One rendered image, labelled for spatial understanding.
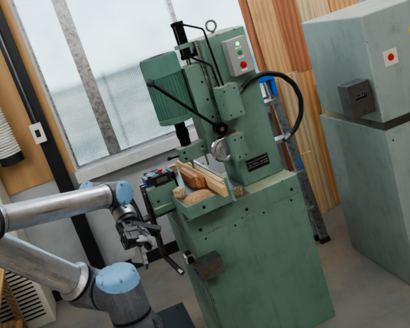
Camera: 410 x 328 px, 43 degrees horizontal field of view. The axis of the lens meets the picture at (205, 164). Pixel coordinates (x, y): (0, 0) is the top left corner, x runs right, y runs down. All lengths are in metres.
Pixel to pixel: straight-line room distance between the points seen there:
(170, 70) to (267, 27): 1.58
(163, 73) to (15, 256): 1.01
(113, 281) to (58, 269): 0.20
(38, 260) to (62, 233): 2.00
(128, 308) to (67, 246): 2.04
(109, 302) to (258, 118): 1.10
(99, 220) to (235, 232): 1.64
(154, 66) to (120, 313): 1.05
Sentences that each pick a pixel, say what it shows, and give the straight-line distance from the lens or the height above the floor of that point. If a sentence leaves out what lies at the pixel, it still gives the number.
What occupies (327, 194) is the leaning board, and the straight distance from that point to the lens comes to 3.95.
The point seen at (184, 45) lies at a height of 1.51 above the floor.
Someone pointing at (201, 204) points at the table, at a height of 0.89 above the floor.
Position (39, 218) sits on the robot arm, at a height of 1.19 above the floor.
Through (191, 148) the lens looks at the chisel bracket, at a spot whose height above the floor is 1.06.
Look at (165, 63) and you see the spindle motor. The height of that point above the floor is 1.47.
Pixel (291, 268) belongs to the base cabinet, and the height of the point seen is 0.36.
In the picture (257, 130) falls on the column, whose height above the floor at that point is 1.04.
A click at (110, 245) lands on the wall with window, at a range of 3.94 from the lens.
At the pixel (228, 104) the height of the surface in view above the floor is 1.22.
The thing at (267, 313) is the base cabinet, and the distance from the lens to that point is 2.66.
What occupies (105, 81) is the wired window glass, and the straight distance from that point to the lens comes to 3.77.
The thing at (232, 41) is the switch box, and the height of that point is 1.47.
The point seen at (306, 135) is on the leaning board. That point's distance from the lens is 3.81.
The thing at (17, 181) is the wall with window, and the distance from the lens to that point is 3.78.
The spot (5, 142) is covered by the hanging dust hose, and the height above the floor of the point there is 1.23.
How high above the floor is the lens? 1.66
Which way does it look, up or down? 16 degrees down
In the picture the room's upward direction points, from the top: 18 degrees counter-clockwise
